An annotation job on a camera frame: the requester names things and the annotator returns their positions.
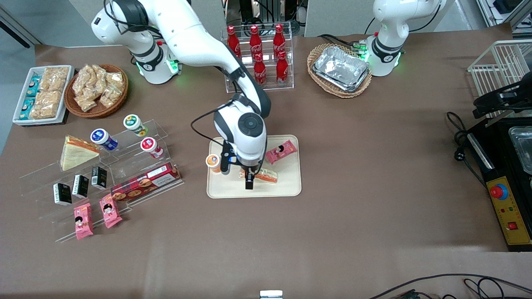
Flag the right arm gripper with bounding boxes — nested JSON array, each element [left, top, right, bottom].
[[240, 154, 265, 190]]

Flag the sandwich with orange filling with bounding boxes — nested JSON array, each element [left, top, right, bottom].
[[240, 166, 278, 184]]

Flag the beige plastic serving tray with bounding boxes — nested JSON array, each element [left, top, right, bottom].
[[207, 135, 302, 199]]

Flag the triangular wrapped sandwich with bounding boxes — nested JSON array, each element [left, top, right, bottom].
[[59, 135, 100, 172]]

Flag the white rectangular snack tray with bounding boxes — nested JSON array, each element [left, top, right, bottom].
[[12, 65, 75, 126]]

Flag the orange lid yogurt cup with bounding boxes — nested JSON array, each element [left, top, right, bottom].
[[206, 154, 223, 173]]

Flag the pink cartoon snack packet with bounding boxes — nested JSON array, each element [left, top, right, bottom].
[[99, 194, 123, 229], [265, 140, 298, 165], [74, 203, 94, 240]]

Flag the clear acrylic bottle rack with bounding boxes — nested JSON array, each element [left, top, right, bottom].
[[220, 23, 294, 93]]

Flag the small clear acrylic riser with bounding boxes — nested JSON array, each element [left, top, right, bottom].
[[98, 119, 170, 167]]

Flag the red plaid cookie box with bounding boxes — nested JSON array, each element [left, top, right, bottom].
[[110, 162, 182, 203]]

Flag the red lid yogurt cup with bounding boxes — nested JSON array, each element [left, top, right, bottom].
[[140, 137, 164, 159]]

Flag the red cola bottle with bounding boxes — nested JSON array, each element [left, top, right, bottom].
[[273, 24, 286, 54], [254, 53, 267, 87], [276, 51, 289, 86], [249, 25, 263, 56], [227, 26, 242, 58]]

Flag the light wicker basket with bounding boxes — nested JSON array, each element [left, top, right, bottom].
[[307, 43, 373, 99]]

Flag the green lid yogurt cup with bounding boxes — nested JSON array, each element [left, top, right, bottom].
[[123, 114, 148, 137]]

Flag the stacked aluminium foil trays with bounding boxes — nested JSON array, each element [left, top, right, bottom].
[[313, 46, 370, 93]]

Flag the small black snack box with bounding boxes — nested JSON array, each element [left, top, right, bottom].
[[53, 183, 72, 206], [72, 175, 89, 198], [91, 167, 108, 190]]

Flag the blue lid yogurt cup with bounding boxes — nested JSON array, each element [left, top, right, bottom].
[[91, 128, 118, 151]]

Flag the dark brown wicker basket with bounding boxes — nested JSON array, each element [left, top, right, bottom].
[[64, 64, 129, 119]]

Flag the large clear acrylic display stand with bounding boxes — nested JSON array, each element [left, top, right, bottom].
[[19, 141, 184, 243]]

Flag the clear pack of rice crackers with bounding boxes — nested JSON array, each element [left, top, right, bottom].
[[39, 66, 69, 92], [30, 91, 62, 120]]

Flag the small blue snack packet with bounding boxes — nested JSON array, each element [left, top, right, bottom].
[[19, 98, 36, 121], [26, 76, 41, 98]]

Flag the silver metal sealing bar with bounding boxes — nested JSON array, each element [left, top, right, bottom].
[[468, 133, 495, 171]]

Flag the red emergency stop button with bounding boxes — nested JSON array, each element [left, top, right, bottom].
[[490, 183, 509, 201]]

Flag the black sealing machine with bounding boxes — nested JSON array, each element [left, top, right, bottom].
[[465, 118, 532, 252]]

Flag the machine press lever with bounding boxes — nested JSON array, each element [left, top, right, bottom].
[[473, 79, 532, 127]]

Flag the steel food container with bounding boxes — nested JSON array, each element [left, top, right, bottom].
[[509, 127, 532, 175]]

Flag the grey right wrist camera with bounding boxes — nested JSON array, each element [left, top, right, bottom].
[[220, 141, 236, 174]]

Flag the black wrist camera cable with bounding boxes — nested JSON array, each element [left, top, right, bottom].
[[191, 103, 233, 147]]

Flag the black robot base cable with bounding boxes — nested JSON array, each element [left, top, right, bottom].
[[318, 33, 367, 48]]

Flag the black equipment with cables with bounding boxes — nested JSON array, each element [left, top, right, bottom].
[[224, 0, 308, 36]]

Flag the long black cable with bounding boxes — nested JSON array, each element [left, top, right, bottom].
[[368, 273, 532, 299]]

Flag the black power cable with plug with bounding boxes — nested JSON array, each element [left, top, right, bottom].
[[447, 111, 487, 185]]

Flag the looped black cable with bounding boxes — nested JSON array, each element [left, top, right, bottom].
[[463, 277, 505, 299]]

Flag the white wire basket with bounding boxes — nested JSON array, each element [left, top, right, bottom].
[[468, 39, 532, 119]]

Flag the aluminium frame structure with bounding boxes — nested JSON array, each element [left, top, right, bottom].
[[476, 0, 532, 30]]

